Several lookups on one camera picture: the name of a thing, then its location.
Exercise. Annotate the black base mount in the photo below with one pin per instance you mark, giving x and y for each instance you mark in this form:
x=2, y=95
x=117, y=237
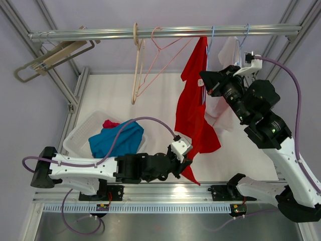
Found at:
x=227, y=193
x=104, y=193

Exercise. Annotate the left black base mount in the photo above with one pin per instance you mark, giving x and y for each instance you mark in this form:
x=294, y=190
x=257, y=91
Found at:
x=104, y=193

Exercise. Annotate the right aluminium frame post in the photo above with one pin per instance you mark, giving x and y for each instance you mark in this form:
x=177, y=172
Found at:
x=301, y=54

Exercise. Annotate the beige empty hanger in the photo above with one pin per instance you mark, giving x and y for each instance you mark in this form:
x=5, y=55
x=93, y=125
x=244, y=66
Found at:
x=62, y=53

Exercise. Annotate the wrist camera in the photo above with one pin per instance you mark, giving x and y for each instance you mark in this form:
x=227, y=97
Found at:
x=180, y=147
x=253, y=63

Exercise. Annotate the blue t shirt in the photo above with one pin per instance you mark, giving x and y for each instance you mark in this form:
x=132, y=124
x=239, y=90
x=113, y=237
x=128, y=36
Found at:
x=128, y=141

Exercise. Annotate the blue wire hanger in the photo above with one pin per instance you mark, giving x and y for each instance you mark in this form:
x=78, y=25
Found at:
x=244, y=37

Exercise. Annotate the pink hanger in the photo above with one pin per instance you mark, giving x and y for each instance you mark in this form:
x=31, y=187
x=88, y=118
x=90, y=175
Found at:
x=143, y=86

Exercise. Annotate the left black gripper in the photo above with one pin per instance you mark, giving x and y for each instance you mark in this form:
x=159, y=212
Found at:
x=180, y=166

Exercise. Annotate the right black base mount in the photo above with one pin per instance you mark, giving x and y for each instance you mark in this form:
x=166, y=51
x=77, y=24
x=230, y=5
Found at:
x=227, y=193

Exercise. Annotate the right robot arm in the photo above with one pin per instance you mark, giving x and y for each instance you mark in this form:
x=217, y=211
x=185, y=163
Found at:
x=298, y=200

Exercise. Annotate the light blue hanger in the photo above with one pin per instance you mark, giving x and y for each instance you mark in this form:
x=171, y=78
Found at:
x=208, y=50

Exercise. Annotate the red t shirt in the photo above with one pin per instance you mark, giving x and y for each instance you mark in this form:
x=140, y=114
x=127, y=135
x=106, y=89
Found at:
x=190, y=114

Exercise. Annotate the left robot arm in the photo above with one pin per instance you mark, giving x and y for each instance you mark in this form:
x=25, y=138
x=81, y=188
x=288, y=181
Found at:
x=87, y=175

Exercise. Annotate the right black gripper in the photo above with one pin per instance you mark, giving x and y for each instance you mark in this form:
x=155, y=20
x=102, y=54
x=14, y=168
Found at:
x=215, y=83

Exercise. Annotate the white cable duct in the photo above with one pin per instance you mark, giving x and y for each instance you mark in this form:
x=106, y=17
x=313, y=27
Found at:
x=141, y=208

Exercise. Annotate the magenta t shirt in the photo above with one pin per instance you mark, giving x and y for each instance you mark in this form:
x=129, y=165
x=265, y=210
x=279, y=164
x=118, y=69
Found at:
x=108, y=124

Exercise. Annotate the aluminium hanging rail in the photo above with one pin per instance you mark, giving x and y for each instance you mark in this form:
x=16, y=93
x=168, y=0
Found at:
x=165, y=32

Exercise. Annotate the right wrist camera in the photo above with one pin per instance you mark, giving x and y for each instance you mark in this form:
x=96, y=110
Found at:
x=253, y=63

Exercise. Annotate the beige plastic hanger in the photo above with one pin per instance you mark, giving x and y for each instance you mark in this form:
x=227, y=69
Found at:
x=140, y=49

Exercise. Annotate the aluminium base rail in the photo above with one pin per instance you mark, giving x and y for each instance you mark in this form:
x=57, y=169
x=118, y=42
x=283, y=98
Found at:
x=139, y=193

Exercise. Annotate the white t shirt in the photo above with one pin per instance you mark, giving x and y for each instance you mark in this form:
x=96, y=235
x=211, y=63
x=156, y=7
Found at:
x=218, y=113

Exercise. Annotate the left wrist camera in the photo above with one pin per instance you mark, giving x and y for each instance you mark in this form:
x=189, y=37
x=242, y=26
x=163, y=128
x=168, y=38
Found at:
x=180, y=147

